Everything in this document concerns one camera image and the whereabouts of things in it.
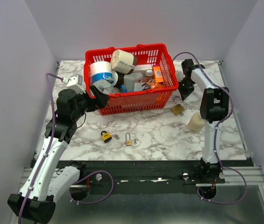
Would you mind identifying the red plastic shopping basket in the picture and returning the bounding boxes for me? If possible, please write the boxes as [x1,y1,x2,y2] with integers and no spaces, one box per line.
[83,43,179,116]

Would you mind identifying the small silver keys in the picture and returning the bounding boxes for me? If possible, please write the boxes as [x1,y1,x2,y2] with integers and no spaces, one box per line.
[112,134,120,140]

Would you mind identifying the black mounting base rail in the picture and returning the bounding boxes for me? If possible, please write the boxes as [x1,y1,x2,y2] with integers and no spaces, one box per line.
[30,160,226,196]

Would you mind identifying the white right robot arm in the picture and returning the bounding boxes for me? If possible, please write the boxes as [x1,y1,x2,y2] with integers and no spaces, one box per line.
[178,59,229,183]

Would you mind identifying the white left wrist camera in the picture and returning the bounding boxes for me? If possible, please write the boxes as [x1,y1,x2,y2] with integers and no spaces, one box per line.
[62,74,85,94]

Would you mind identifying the large brass padlock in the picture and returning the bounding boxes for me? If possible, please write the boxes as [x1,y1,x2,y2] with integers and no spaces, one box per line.
[171,96,185,116]

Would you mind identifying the jar with metal lid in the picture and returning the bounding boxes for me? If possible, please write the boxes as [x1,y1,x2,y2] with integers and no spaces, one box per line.
[145,70,154,78]

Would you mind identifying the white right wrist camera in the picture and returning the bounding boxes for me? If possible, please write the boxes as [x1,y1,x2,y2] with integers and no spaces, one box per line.
[176,70,184,82]

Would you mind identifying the grey wrapped roll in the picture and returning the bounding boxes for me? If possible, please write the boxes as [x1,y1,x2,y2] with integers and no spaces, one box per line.
[93,80,119,95]

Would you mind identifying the white blue paper roll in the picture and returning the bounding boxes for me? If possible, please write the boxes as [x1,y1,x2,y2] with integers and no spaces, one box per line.
[90,61,118,86]

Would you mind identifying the beige paper roll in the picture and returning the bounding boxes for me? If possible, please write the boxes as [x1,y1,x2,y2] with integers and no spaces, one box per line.
[110,49,138,75]

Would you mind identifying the small brass padlock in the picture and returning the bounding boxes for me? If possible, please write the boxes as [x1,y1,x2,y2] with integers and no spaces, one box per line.
[125,133,132,146]

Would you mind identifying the orange box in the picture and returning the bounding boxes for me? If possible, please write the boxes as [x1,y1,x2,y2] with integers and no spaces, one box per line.
[153,65,164,84]

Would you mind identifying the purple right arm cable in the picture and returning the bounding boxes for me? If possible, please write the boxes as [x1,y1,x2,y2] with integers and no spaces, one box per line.
[173,51,248,205]

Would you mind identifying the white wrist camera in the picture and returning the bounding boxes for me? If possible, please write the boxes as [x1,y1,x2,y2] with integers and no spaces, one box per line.
[176,70,184,82]
[62,74,85,94]

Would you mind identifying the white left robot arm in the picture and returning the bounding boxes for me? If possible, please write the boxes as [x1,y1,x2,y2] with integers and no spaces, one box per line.
[7,85,109,224]

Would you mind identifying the white marbled container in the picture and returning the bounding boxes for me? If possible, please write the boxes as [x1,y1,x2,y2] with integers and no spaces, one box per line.
[124,72,143,92]

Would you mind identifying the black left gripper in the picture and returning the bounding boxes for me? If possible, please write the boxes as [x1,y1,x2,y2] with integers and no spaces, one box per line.
[72,85,110,121]

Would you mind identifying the yellow padlock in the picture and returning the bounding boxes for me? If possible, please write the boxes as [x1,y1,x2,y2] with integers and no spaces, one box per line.
[101,131,112,143]

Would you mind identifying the orange snack packet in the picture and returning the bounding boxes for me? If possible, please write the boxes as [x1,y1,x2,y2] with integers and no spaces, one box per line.
[140,79,164,91]

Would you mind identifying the cream soap pump bottle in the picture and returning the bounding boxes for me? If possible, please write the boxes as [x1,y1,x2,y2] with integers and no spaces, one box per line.
[188,112,204,133]

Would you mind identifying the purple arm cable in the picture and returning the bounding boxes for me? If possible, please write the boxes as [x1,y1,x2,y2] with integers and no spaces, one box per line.
[173,51,248,205]
[17,72,65,224]

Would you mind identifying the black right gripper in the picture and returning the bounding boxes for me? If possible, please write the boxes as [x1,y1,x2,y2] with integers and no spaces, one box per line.
[174,78,194,101]

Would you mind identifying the right aluminium extrusion rail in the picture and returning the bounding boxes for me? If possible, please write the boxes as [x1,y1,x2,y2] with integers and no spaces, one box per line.
[196,166,264,187]

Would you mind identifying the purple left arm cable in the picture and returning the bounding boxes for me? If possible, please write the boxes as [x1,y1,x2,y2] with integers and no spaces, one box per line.
[17,72,65,224]

